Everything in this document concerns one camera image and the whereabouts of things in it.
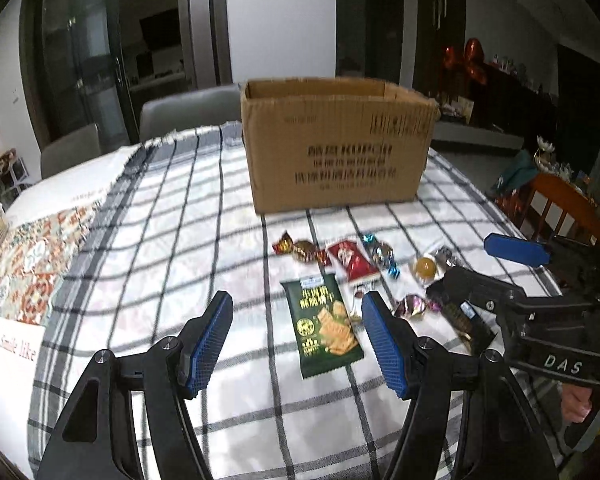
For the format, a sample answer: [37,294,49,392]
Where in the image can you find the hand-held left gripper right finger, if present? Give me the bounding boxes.
[361,290,563,480]

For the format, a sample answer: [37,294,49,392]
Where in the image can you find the blue foil wrapped candy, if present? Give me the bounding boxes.
[361,232,402,278]

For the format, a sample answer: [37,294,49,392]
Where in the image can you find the white low bench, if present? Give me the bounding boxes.
[432,117,524,152]

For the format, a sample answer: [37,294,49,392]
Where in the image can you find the brown gold wrapped candy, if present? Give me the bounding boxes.
[272,231,331,267]

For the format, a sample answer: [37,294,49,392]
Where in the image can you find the red foil balloons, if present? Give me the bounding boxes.
[442,37,490,86]

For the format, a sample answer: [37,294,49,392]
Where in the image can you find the patterned table cover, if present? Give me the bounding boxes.
[0,146,148,326]

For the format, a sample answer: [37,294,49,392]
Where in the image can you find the purple foil wrapped candy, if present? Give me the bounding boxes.
[392,294,443,320]

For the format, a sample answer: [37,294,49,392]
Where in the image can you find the red snack packet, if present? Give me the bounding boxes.
[326,240,381,283]

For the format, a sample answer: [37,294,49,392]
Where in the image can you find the green cloth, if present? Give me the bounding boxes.
[497,150,538,193]

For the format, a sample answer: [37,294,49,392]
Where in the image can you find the black snack packet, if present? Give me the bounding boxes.
[425,280,501,356]

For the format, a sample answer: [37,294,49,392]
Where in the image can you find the small dark wrapped candy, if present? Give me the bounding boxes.
[352,282,381,302]

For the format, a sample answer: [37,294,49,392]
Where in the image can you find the person's right hand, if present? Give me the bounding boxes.
[560,384,600,426]

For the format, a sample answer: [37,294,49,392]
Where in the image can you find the dark wardrobe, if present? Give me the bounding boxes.
[412,0,467,97]

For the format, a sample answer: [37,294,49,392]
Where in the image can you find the wooden chair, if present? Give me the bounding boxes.
[522,172,600,251]

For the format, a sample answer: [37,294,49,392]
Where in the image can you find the dark sideboard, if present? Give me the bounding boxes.
[467,62,561,135]

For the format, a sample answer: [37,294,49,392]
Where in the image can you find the silver wrapped candy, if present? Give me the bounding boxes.
[432,245,463,268]

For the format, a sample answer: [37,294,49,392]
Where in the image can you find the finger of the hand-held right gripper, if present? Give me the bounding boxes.
[440,266,531,331]
[484,232,556,267]

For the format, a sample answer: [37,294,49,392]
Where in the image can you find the glass sliding door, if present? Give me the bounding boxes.
[20,0,137,147]

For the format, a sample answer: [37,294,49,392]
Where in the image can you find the brown cardboard box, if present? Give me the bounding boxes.
[240,77,440,215]

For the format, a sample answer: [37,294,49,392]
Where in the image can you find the green cracker packet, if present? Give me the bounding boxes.
[280,274,365,380]

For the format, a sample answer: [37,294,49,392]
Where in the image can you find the white printed card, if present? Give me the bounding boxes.
[0,312,46,397]

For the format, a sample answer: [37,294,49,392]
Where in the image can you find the checked tablecloth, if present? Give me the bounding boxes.
[27,122,563,480]

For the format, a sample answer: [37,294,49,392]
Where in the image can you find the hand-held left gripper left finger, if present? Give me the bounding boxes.
[35,290,233,480]

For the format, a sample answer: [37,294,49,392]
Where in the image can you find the white flower ornament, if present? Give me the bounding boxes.
[535,135,557,167]

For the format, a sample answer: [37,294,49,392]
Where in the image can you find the grey upholstered chair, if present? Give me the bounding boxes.
[40,124,103,180]
[140,85,243,143]

